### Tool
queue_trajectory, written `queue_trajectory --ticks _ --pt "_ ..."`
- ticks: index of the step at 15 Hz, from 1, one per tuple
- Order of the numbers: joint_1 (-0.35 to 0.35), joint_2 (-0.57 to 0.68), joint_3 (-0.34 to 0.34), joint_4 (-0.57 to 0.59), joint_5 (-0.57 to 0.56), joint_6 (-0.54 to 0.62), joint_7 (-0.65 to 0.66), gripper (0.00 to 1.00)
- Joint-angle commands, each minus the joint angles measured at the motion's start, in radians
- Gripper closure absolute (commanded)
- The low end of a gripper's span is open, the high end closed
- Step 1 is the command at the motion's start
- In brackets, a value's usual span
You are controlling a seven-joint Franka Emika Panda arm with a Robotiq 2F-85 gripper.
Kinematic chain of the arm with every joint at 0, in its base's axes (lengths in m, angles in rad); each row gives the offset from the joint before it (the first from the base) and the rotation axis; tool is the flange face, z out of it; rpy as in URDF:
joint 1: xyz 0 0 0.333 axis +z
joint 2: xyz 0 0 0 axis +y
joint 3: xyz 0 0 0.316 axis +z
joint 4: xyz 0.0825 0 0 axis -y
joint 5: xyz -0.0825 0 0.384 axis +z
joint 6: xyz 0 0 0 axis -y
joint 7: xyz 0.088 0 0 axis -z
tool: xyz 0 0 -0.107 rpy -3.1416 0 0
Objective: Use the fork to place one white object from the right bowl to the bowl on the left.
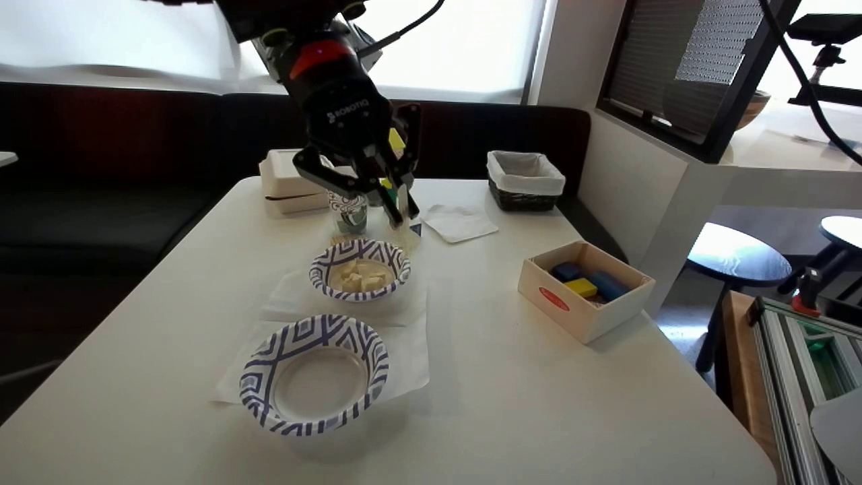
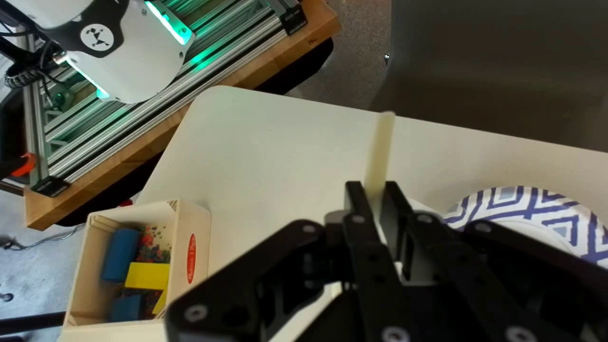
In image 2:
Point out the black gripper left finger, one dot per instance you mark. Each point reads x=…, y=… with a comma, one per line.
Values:
x=267, y=277

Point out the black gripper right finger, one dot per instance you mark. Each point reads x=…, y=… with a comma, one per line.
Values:
x=482, y=285

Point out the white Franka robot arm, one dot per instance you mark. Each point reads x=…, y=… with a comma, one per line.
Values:
x=144, y=59

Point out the empty blue patterned paper bowl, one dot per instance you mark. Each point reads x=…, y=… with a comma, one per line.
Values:
x=525, y=205

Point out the white wooden box red label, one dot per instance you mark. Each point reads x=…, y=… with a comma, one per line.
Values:
x=191, y=252

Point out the yellow block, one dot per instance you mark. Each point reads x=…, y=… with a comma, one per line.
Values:
x=147, y=275

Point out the blue block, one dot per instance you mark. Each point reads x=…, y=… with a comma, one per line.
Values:
x=121, y=252
x=125, y=306

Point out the wooden cart board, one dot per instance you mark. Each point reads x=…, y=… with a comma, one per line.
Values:
x=267, y=62

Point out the red black clamp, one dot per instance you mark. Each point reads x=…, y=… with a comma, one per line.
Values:
x=24, y=165

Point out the aluminium frame cart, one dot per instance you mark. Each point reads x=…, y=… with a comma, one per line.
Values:
x=126, y=125

